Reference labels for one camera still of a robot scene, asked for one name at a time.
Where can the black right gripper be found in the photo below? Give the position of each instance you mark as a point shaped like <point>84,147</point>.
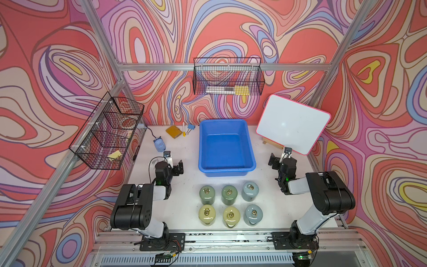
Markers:
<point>276,161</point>

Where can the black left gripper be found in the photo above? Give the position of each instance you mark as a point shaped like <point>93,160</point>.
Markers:
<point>175,172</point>

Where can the light blue tea canister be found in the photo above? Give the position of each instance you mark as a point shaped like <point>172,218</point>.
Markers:
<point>250,191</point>

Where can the green tea canister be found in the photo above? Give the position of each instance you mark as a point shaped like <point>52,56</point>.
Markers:
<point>229,195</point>
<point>207,195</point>

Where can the yellow-green tea canister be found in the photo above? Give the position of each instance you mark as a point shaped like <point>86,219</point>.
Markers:
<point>231,216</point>
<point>207,215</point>

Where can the green tea canister back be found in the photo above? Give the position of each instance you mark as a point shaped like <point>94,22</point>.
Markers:
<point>229,195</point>

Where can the blue-grey tea canister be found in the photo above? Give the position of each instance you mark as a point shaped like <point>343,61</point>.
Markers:
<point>253,215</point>

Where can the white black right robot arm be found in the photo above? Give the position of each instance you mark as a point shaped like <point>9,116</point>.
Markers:
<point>330,196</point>

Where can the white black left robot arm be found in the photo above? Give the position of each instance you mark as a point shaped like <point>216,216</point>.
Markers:
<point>133,209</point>

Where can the blue plastic basket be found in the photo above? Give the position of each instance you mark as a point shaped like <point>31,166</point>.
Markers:
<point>225,148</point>

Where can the yellow sponge in basket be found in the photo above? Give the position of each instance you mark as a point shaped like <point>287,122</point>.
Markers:
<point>117,155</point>

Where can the yellow block in basket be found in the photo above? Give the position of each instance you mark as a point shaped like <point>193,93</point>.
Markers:
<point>242,90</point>

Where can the wooden whiteboard stand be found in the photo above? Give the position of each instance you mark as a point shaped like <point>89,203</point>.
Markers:
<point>275,144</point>

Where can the small blue mouse device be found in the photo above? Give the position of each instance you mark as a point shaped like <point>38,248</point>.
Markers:
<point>159,144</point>

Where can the white yellow marker pen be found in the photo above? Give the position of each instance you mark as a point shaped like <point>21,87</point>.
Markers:
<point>183,129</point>

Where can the yellow sticky note pad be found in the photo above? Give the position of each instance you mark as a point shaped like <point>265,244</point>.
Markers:
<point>174,131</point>

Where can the pink framed whiteboard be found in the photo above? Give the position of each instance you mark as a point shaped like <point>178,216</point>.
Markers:
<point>292,124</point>

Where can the small blue clip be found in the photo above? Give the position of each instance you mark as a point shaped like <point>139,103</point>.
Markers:
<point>190,127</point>

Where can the green circuit board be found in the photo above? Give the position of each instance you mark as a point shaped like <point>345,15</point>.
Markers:
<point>164,258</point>

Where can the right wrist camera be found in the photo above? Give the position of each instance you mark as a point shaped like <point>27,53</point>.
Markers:
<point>286,153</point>

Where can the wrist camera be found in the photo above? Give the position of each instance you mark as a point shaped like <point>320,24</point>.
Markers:
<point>168,157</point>
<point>286,153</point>

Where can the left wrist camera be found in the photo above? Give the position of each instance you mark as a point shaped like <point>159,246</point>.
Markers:
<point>168,157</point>

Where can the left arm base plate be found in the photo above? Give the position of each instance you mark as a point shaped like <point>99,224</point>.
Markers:
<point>174,242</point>

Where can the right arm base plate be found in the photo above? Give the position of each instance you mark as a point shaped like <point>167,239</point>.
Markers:
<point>287,241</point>

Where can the black wire basket left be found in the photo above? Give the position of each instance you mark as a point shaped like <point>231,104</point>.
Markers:
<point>110,127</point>

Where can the black wire basket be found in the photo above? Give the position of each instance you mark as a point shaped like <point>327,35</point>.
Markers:
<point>219,75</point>
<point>110,127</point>

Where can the black wire basket back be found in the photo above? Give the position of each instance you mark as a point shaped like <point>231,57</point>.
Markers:
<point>219,75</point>

